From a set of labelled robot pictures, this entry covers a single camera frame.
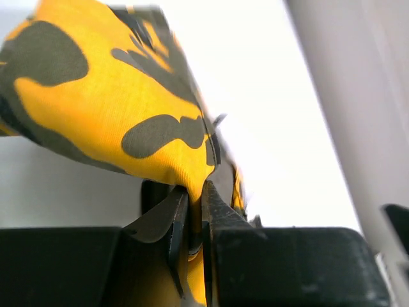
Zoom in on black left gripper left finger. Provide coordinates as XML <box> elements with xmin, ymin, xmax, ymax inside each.
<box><xmin>1</xmin><ymin>187</ymin><xmax>189</xmax><ymax>306</ymax></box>

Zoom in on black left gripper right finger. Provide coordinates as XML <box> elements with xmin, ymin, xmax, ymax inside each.
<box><xmin>201</xmin><ymin>181</ymin><xmax>390</xmax><ymax>307</ymax></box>

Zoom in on yellow camouflage fabric pouch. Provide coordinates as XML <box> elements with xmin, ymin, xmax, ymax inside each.
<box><xmin>1</xmin><ymin>1</ymin><xmax>245</xmax><ymax>306</ymax></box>

